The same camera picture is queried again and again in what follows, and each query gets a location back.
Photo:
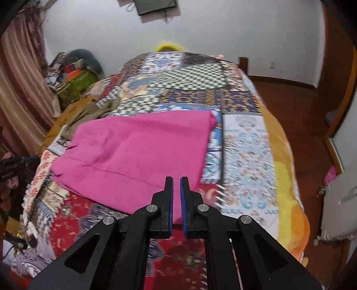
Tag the wooden door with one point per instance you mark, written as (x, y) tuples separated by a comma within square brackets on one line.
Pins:
[(334, 69)]

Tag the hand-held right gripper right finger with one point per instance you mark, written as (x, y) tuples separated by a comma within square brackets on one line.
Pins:
[(182, 200)]

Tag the pale grey cloth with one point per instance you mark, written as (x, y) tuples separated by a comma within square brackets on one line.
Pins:
[(30, 259)]

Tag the pile of colourful clothes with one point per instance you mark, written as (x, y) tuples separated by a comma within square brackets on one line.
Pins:
[(60, 71)]

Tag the wall television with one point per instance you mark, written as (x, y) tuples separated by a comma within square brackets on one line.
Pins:
[(154, 5)]

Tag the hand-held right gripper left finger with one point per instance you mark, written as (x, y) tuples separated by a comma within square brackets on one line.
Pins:
[(171, 200)]

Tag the pink slipper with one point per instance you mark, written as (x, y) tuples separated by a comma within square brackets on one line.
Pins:
[(330, 175)]

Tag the striped brown curtain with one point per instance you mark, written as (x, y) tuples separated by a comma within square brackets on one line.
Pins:
[(22, 83)]

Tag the grey teal cushion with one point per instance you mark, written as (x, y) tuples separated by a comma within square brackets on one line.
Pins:
[(86, 58)]

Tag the patchwork printed blanket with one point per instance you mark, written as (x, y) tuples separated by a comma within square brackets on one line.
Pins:
[(245, 156)]

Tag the pink pants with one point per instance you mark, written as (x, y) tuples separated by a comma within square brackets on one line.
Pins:
[(134, 150)]

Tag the yellow orange blanket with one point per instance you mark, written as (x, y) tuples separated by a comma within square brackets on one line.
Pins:
[(287, 181)]

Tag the mustard yellow embroidered cloth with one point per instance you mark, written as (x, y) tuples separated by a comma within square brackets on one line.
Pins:
[(67, 114)]

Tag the khaki pants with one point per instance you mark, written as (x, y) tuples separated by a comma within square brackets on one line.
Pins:
[(86, 117)]

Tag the wooden bed post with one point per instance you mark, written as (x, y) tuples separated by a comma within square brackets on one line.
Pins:
[(243, 65)]

